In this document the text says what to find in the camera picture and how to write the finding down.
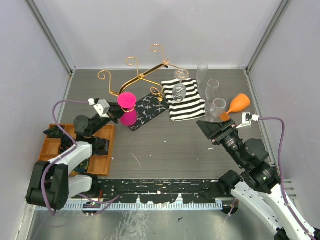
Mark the orange floral rolled tie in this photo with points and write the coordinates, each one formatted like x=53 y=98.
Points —
x=65 y=144

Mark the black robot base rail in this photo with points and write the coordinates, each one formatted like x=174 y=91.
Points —
x=160 y=191

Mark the tall clear champagne flute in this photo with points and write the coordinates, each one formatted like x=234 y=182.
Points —
x=201 y=73

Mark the pink plastic wine glass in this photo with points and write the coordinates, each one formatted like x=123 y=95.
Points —
x=127 y=102

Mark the orange plastic wine glass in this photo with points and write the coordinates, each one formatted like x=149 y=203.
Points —
x=238 y=104

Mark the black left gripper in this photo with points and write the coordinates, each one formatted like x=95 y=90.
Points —
x=115 y=112

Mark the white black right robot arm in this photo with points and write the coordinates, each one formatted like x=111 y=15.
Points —
x=260 y=188

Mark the yellow blue rolled tie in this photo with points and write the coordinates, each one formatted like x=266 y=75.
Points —
x=83 y=167

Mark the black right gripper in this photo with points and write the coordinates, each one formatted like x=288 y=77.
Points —
x=209 y=128

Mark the gold wine glass rack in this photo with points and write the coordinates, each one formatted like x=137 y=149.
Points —
x=144 y=83

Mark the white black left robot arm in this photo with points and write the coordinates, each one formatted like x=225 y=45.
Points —
x=52 y=183

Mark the orange wooden compartment tray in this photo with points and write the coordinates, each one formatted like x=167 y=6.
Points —
x=98 y=164

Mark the green patterned rolled tie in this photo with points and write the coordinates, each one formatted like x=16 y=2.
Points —
x=54 y=132

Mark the white slotted cable duct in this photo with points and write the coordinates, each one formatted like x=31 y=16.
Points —
x=82 y=205

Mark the blue floral rolled tie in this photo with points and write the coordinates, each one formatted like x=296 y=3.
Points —
x=101 y=147

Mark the black white striped cloth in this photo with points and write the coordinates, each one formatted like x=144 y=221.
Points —
x=191 y=107

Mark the clear stemmed wine glass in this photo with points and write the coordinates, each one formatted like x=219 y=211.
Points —
x=218 y=107

